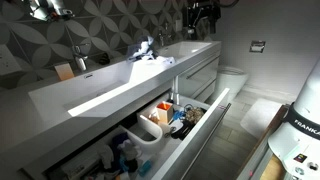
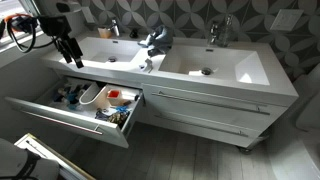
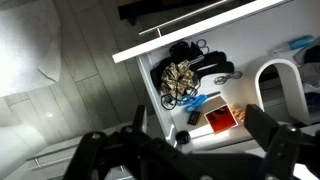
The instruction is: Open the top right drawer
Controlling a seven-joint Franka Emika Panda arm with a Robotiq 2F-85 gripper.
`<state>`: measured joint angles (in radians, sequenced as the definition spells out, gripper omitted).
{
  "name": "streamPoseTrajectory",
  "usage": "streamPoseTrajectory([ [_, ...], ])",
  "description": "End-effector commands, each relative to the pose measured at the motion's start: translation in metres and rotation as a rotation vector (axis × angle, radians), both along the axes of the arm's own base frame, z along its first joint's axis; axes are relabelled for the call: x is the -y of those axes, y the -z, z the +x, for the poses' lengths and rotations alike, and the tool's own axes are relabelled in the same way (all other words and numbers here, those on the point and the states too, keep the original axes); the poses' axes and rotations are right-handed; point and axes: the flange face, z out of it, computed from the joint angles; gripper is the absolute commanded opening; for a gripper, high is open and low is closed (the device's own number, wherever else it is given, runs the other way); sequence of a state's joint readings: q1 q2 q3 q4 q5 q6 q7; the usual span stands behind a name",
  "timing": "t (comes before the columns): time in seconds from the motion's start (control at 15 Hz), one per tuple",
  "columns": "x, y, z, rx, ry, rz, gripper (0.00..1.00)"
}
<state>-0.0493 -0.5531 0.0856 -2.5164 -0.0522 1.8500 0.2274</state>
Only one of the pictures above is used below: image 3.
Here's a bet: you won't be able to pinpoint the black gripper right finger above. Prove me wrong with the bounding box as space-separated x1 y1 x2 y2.
244 103 320 180

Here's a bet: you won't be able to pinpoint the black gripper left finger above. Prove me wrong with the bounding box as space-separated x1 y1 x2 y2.
63 104 214 180

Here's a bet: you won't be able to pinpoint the dark clothes pile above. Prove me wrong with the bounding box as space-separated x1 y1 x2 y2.
293 44 320 114

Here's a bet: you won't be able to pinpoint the black round cap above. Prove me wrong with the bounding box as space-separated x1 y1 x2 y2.
175 130 192 145

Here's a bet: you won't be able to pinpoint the small black card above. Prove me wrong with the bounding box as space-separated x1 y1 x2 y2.
187 110 202 127

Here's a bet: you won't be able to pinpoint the small silver scissors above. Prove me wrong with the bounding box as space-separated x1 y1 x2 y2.
194 38 211 55
214 70 243 86

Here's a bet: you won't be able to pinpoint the blue handled scissors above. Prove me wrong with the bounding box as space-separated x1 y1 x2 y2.
179 90 222 113

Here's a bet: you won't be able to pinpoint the white toilet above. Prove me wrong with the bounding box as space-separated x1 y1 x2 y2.
0 96 48 180

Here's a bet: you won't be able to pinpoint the blue tube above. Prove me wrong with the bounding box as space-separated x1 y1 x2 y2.
271 34 315 54

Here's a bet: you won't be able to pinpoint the white bath mat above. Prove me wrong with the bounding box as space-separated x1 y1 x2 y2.
0 0 63 98

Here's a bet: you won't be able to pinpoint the white U-shaped drawer divider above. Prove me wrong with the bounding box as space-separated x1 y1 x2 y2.
254 58 320 126

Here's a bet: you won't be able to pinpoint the black hair tie loops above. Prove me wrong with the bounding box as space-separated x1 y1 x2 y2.
160 93 183 111

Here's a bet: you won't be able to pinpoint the peach hair clip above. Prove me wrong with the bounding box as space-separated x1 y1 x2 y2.
231 104 247 123

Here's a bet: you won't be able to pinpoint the white box with orange top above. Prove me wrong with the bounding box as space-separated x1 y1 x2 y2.
203 103 240 135

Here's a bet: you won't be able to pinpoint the camouflage hair scrunchie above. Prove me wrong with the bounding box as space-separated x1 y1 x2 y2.
160 61 198 98

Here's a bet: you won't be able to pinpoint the black hair accessory bundle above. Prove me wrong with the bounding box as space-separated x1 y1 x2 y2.
149 41 235 89

